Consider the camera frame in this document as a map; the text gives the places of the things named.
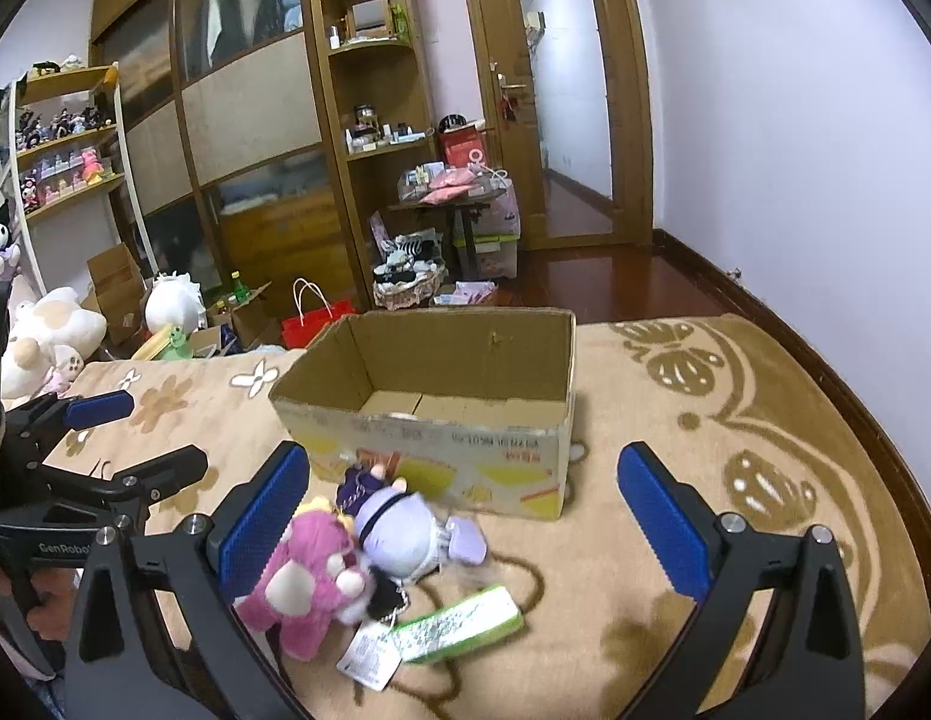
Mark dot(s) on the cardboard box with bottles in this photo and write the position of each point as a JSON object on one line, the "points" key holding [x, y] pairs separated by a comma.
{"points": [[251, 319]]}

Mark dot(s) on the white and brown plush dog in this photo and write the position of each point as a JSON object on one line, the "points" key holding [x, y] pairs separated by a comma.
{"points": [[52, 322]]}

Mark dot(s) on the pink storage box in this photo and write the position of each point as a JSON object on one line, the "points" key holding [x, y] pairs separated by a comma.
{"points": [[499, 232]]}

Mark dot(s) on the white shelf rack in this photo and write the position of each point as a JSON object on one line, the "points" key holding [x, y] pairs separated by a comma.
{"points": [[127, 187]]}

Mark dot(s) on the white hang tag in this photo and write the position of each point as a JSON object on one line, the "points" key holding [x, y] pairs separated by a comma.
{"points": [[369, 656]]}

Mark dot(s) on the row of small figurines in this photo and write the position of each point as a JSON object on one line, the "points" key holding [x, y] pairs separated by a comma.
{"points": [[60, 120]]}

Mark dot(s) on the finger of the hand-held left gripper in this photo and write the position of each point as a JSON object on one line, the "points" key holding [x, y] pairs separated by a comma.
{"points": [[161, 469], [97, 409]]}

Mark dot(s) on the green frog toy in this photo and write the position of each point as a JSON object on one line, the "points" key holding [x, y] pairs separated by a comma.
{"points": [[176, 341]]}

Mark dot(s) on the red gift bag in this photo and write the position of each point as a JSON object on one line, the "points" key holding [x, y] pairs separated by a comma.
{"points": [[461, 150]]}

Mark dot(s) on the wooden wardrobe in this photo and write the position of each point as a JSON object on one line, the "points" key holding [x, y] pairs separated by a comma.
{"points": [[240, 112]]}

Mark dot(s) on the wicker basket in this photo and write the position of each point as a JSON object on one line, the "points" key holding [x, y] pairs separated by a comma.
{"points": [[405, 292]]}

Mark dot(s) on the pink packets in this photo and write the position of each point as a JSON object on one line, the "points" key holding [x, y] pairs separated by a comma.
{"points": [[446, 187]]}

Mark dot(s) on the white round plush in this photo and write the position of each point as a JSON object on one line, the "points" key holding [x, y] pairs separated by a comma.
{"points": [[172, 304]]}

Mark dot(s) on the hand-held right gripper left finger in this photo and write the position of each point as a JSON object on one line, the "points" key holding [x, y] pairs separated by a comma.
{"points": [[264, 517]]}

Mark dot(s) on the wooden corner shelf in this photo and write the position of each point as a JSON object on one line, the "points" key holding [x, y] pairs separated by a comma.
{"points": [[375, 75]]}

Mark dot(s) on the pink plush bear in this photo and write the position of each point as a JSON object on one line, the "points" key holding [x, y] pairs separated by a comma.
{"points": [[300, 585]]}

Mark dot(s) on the small round table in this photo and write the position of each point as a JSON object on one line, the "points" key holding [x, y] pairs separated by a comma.
{"points": [[465, 232]]}

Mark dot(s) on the beige floral blanket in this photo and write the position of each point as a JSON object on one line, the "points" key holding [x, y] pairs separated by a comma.
{"points": [[660, 405]]}

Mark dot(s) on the person's left hand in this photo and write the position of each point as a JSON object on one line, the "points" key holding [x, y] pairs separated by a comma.
{"points": [[56, 604]]}

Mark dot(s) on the purple plush doll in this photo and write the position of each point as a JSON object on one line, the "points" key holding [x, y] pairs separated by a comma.
{"points": [[405, 532]]}

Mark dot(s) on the striped black and white plush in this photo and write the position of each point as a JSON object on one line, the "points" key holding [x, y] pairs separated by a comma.
{"points": [[413, 255]]}

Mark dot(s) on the green tissue packet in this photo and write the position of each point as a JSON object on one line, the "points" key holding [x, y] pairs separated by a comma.
{"points": [[458, 622]]}

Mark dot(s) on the red paper bag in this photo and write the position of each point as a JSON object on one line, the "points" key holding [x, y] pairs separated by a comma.
{"points": [[315, 330]]}

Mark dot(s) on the wooden door with glass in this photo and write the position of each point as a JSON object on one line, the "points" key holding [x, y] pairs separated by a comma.
{"points": [[623, 90]]}

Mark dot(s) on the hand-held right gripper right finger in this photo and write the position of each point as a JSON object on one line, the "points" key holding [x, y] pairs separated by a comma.
{"points": [[664, 525]]}

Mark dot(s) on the brown cardboard box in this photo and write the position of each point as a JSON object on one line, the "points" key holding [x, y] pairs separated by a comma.
{"points": [[116, 292]]}

